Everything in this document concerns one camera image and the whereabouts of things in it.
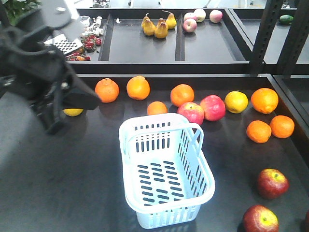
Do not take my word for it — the round orange back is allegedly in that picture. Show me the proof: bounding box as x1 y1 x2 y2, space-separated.
126 75 150 101

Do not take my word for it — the white grater board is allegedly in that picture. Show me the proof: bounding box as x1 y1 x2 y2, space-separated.
44 34 83 55

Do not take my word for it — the large orange back left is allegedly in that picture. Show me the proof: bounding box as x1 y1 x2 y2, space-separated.
170 84 195 107

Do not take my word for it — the light blue plastic basket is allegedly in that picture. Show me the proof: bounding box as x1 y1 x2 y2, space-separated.
119 113 215 229

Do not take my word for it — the potted green plant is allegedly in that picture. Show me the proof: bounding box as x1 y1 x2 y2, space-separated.
0 0 42 26

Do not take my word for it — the dark red apple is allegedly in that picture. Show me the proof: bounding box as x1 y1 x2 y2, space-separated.
242 205 279 232
257 168 290 200
305 211 309 232

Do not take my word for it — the small orange right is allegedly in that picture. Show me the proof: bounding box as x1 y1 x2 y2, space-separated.
270 115 295 139

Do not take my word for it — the large navel orange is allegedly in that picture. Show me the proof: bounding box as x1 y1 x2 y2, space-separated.
251 88 279 114

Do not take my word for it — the tangerine with knob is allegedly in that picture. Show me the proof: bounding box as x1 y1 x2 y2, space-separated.
95 78 119 103

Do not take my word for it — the small orange middle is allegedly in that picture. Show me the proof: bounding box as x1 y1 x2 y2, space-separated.
147 101 168 115

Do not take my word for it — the small orange left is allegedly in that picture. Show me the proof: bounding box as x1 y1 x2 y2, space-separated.
246 120 271 144

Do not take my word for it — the black wooden fruit stand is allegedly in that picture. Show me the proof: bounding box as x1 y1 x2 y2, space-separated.
0 0 309 232

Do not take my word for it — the pink red apple left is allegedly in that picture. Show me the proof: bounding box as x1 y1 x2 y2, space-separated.
177 102 205 125

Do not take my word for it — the yellow russet pear front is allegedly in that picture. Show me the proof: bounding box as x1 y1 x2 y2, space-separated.
63 108 84 117

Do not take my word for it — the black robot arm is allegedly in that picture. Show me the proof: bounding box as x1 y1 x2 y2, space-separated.
0 0 100 134

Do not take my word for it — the small orange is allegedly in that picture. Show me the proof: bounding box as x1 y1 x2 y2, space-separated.
147 101 168 115
246 120 271 144
270 115 295 139

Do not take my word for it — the yellow orange citrus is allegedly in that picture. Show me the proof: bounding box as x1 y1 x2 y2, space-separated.
224 91 249 114

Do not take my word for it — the glossy red apple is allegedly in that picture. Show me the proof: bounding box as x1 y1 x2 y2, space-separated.
200 95 225 121

